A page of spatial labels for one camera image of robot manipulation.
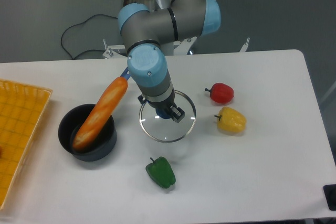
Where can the dark pot with blue handle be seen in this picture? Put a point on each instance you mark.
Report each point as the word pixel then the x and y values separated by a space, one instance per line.
pixel 74 119

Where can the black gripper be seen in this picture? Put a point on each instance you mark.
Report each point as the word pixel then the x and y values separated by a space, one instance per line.
pixel 165 109

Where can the glass pot lid blue knob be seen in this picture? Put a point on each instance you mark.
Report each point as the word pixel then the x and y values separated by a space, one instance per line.
pixel 162 128

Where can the red toy bell pepper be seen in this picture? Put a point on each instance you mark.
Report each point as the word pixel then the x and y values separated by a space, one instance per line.
pixel 221 93

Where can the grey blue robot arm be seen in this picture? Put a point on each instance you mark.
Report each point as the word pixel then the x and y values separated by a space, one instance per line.
pixel 148 67

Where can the toy baguette bread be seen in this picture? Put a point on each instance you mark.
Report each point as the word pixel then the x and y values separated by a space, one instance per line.
pixel 94 123

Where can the green toy bell pepper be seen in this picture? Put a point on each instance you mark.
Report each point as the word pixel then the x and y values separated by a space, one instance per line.
pixel 160 171

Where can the yellow plastic basket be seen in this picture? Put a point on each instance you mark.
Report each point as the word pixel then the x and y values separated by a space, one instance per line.
pixel 22 106

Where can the black device at table edge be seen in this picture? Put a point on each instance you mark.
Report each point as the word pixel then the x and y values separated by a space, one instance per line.
pixel 330 195

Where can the yellow toy bell pepper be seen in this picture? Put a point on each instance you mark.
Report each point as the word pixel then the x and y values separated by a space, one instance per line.
pixel 230 120

